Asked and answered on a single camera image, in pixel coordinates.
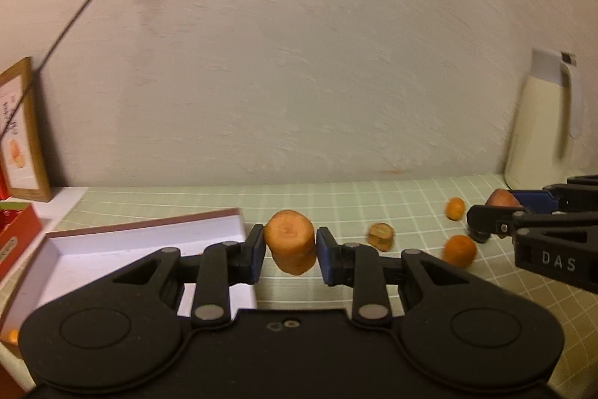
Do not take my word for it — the orange carrot chunk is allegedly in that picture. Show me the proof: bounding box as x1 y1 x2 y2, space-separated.
265 210 316 276

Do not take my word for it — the small orange tangerine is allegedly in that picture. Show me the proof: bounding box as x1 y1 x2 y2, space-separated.
445 197 466 222

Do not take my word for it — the green checked table mat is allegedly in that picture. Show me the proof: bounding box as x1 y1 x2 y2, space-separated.
33 174 597 398

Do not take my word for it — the cream thermos jug grey lid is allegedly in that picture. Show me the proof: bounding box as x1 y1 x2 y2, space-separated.
504 49 583 189

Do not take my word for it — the white shallow box brown rim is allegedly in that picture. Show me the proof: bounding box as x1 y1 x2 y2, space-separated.
0 208 260 357

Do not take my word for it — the red open gift box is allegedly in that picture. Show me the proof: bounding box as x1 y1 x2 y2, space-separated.
0 200 41 280

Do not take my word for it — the wooden framed picture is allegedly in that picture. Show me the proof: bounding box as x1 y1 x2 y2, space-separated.
1 57 52 203

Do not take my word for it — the orange tangerine near gripper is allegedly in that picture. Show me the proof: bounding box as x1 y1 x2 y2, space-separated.
6 328 19 345

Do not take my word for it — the black power cable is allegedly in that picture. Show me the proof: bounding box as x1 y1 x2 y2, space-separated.
0 0 166 138

